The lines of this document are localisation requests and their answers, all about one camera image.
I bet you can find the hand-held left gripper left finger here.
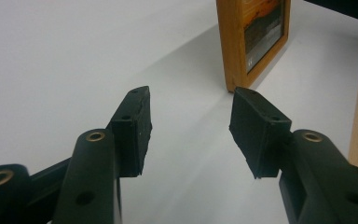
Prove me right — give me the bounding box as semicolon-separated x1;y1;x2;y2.
106;86;153;178

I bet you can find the wooden photo frame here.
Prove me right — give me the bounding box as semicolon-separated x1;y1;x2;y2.
215;0;292;92

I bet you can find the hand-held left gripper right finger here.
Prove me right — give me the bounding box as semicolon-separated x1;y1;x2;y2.
228;86;293;179

